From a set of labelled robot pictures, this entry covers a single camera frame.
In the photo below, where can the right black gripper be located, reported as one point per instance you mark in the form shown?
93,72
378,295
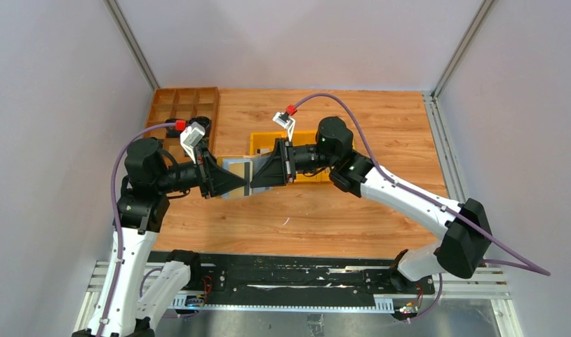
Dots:
273,173

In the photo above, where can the middle yellow bin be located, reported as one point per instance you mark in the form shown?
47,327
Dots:
308,139

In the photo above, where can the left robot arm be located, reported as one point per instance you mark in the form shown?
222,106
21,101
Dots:
123,309

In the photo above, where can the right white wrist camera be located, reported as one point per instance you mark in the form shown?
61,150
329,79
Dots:
285,120

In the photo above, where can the black coiled band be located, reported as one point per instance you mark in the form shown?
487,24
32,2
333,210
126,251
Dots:
172,132
205,122

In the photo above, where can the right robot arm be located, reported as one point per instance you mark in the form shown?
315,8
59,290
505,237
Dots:
461,229

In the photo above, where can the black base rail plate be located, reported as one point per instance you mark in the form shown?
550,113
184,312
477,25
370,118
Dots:
301,282

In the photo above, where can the wooden compartment tray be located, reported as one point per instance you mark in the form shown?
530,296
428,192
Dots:
182,103

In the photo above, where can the left yellow bin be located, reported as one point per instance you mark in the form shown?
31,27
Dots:
263,142

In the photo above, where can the right yellow bin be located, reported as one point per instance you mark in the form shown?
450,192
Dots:
327,176

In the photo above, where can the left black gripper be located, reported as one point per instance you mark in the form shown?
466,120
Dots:
210,177

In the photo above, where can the yellow leather card holder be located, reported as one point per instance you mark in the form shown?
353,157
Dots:
245,167

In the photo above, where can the yellow bin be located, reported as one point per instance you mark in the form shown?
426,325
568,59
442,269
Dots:
308,139
327,176
263,142

